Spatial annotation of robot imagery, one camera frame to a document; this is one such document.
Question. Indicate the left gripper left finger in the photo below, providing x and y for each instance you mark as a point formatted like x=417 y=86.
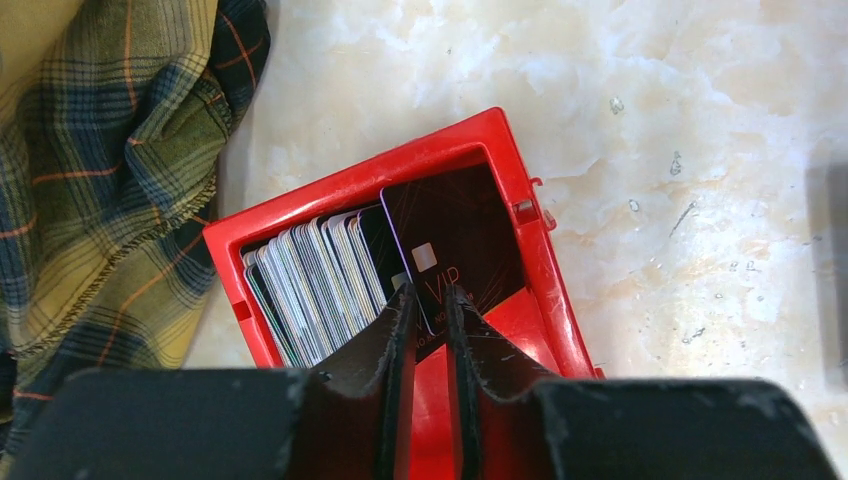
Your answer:
x=349 y=417

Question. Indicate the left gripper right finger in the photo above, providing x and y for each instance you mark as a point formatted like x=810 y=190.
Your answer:
x=624 y=429

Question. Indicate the yellow plaid shirt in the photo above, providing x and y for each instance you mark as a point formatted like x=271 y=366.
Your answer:
x=113 y=117

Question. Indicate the cards in red bin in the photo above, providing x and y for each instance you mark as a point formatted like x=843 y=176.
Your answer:
x=320 y=283

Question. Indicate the black VIP card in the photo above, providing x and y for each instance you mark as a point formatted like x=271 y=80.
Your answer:
x=453 y=228

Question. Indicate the red plastic bin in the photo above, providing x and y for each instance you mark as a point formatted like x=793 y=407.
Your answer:
x=539 y=320

